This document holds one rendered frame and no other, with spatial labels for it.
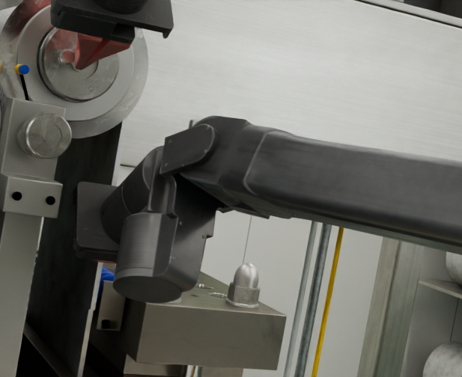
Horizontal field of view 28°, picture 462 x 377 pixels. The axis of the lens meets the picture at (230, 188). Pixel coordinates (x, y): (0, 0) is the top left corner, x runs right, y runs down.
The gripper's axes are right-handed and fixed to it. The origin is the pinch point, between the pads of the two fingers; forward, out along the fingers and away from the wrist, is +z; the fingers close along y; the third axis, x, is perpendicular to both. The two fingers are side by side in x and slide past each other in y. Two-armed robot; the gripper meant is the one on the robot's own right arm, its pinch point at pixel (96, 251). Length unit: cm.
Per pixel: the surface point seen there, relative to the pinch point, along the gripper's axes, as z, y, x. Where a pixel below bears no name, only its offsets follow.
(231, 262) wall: 247, 146, 99
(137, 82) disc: -10.7, 0.4, 14.0
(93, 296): 0.7, -0.2, -4.6
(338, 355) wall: 266, 208, 67
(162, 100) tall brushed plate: 18.0, 15.7, 30.3
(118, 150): -6.8, -0.1, 8.3
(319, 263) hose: 42, 54, 19
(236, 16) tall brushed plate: 11.3, 24.6, 42.0
